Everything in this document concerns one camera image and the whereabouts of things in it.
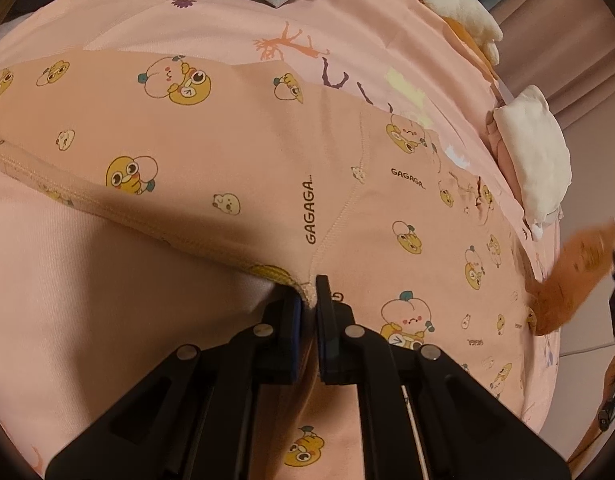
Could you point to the peach duck print baby shirt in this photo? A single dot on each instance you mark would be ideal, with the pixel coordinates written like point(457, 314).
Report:
point(145, 198)

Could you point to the pink printed bed sheet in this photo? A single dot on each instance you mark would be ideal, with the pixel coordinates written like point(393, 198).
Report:
point(373, 49)

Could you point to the white folded clothes pile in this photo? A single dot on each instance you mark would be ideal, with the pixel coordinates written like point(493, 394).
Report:
point(529, 144)

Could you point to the pink beige curtain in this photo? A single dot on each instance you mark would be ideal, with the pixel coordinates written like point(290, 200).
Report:
point(564, 47)

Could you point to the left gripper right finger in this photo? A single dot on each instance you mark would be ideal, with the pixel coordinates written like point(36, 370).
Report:
point(422, 415)

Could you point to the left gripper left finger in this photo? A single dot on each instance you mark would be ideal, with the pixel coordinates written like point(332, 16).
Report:
point(192, 416)

